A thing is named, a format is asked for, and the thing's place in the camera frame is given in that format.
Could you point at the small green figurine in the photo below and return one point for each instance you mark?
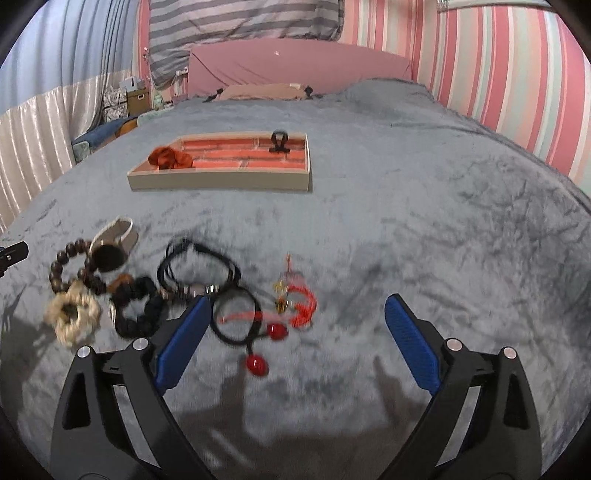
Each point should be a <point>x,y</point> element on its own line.
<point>158,102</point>

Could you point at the cream scrunchie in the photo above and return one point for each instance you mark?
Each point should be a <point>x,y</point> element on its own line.
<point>90,314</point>

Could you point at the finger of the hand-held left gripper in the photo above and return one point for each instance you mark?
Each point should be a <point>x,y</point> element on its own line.
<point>16,253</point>

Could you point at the grey striped quilt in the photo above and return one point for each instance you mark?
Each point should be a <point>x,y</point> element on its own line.
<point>231,23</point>

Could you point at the black hair clip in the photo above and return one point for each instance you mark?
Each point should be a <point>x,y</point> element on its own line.
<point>278,147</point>

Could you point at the beige pink pillow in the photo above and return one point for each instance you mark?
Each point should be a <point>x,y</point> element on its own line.
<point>258,92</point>

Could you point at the white device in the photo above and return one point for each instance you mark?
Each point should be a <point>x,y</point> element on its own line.
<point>130,84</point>

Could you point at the jewelry tray with orange lining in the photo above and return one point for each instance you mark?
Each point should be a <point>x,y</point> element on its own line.
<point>221,182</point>

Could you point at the pale green floral cloth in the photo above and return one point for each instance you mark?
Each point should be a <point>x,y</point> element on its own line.
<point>81,151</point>

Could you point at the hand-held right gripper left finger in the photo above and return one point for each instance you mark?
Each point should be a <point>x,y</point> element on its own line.
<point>182,341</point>

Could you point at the pink headboard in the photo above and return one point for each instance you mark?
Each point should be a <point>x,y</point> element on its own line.
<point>300,64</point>

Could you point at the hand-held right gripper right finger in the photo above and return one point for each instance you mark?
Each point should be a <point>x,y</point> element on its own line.
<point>411,341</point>

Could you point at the grey plush blanket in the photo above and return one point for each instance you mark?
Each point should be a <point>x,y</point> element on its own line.
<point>415,207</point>

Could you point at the brown cardboard storage box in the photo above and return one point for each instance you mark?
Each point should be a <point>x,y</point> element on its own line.
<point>137,102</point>

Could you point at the black scrunchie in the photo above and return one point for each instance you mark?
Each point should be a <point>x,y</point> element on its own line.
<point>138,325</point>

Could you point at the red scrunchie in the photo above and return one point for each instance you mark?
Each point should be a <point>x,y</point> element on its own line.
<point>168,158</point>

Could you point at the blue cloth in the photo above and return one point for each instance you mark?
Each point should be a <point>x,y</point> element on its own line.
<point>101,131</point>

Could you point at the patterned storage box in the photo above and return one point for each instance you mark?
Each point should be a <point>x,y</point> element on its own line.
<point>113,106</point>

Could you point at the pale satin curtain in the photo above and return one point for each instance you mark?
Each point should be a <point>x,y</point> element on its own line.
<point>32,138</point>

